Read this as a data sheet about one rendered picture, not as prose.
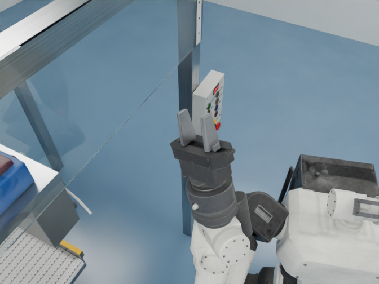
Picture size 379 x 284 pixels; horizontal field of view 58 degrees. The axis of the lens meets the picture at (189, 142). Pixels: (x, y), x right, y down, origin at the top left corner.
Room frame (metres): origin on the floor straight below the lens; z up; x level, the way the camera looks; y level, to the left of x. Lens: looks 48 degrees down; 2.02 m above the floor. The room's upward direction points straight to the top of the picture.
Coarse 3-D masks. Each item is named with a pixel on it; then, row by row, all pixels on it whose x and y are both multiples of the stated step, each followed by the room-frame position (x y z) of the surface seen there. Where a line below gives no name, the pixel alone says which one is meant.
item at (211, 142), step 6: (204, 114) 0.40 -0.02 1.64; (210, 114) 0.40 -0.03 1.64; (204, 120) 0.38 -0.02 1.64; (210, 120) 0.39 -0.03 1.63; (204, 126) 0.38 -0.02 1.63; (210, 126) 0.38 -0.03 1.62; (204, 132) 0.37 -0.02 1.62; (210, 132) 0.38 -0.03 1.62; (216, 132) 0.39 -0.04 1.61; (204, 138) 0.37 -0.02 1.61; (210, 138) 0.37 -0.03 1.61; (216, 138) 0.38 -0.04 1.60; (204, 144) 0.37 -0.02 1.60; (210, 144) 0.37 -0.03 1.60; (216, 144) 0.37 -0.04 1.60; (204, 150) 0.36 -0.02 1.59; (210, 150) 0.36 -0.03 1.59; (216, 150) 0.36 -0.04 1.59
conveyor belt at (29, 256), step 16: (32, 240) 0.53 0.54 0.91; (16, 256) 0.48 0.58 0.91; (32, 256) 0.48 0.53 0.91; (48, 256) 0.48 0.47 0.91; (64, 256) 0.48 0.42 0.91; (0, 272) 0.42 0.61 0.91; (16, 272) 0.42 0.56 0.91; (32, 272) 0.42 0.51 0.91; (48, 272) 0.42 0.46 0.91; (64, 272) 0.42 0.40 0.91
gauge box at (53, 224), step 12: (60, 204) 0.47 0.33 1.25; (72, 204) 0.50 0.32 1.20; (48, 216) 0.43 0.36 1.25; (60, 216) 0.46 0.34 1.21; (72, 216) 0.48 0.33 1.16; (36, 228) 0.42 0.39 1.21; (48, 228) 0.42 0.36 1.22; (60, 228) 0.44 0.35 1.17; (48, 240) 0.41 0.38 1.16; (60, 240) 0.43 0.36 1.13
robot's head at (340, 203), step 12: (336, 192) 0.41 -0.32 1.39; (348, 192) 0.41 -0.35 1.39; (336, 204) 0.39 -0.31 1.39; (348, 204) 0.38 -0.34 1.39; (360, 204) 0.39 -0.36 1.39; (336, 216) 0.37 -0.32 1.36; (348, 216) 0.37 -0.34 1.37; (360, 216) 0.37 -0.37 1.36; (348, 228) 0.37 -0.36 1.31; (360, 228) 0.37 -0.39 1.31
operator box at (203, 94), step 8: (216, 72) 1.12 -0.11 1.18; (208, 80) 1.07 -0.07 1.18; (216, 80) 1.07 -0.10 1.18; (200, 88) 1.02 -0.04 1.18; (208, 88) 1.02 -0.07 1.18; (192, 96) 0.99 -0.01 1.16; (200, 96) 0.98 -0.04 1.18; (208, 96) 0.98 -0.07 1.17; (192, 104) 0.99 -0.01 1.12; (200, 104) 0.98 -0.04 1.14; (192, 112) 0.99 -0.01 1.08; (200, 112) 0.98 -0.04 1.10; (192, 120) 0.99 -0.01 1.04; (200, 128) 0.98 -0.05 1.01
